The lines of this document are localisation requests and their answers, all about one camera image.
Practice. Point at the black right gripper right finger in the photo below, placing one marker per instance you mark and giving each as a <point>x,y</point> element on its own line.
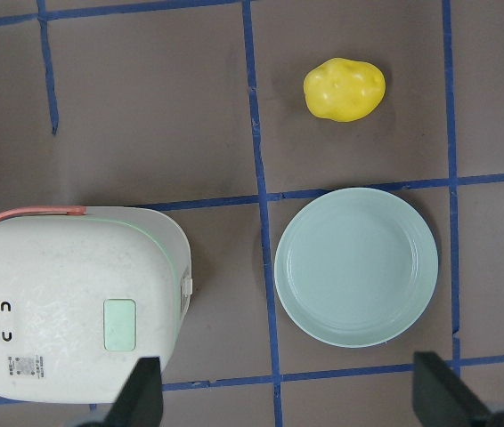
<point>440,398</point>

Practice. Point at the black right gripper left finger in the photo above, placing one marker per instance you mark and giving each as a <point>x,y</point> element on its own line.
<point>140,402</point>

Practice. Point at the white rice cooker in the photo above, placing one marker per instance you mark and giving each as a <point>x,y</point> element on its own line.
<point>85,292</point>

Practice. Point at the green plate near potato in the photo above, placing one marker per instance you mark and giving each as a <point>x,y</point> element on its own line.
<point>356,267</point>

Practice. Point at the yellow toy potato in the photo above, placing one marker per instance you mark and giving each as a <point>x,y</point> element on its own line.
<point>343,90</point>

